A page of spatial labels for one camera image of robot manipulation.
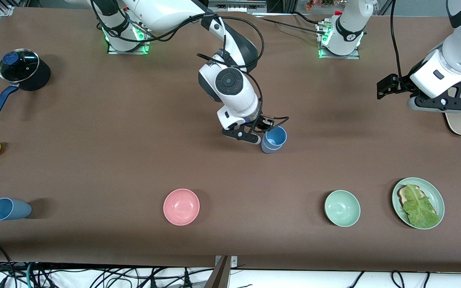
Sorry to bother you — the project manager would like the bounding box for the blue cup with paper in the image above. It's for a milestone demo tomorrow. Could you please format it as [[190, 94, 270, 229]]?
[[261, 138, 285, 154]]

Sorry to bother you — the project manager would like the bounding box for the toast slice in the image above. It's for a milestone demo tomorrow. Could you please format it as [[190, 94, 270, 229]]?
[[398, 185, 427, 206]]

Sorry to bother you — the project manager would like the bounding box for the pink bowl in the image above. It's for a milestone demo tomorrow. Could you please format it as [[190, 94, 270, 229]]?
[[163, 188, 200, 226]]

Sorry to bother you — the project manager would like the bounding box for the green bowl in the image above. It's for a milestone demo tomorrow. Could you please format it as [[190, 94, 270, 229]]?
[[324, 190, 361, 227]]

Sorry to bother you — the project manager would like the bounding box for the green plate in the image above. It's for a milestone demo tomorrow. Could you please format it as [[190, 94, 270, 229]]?
[[392, 177, 445, 230]]

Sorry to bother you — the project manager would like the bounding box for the green lettuce leaf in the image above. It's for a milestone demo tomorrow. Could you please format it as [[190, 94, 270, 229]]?
[[403, 184, 441, 228]]

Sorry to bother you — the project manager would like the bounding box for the dark support beam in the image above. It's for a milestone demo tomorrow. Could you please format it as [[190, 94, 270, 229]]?
[[203, 256, 231, 288]]

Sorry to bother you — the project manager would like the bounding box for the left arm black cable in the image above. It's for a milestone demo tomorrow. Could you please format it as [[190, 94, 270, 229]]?
[[390, 0, 409, 80]]

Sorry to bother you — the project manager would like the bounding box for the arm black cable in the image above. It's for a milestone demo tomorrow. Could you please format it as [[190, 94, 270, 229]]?
[[90, 11, 290, 122], [390, 0, 409, 80]]

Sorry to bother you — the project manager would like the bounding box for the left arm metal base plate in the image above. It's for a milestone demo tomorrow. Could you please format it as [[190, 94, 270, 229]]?
[[318, 22, 361, 60]]

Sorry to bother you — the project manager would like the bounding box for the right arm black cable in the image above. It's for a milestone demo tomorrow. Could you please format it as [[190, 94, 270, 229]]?
[[90, 11, 290, 122]]

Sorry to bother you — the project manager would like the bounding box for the black cable on table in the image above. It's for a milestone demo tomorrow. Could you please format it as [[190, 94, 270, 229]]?
[[253, 11, 327, 34]]

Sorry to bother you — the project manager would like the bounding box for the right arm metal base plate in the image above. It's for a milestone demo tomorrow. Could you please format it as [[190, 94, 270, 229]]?
[[107, 18, 151, 55]]

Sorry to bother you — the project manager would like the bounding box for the metal table bracket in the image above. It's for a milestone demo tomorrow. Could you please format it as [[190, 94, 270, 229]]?
[[214, 255, 238, 268]]

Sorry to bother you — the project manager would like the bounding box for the black pot blue handle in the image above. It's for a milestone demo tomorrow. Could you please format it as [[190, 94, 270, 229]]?
[[0, 48, 51, 119]]

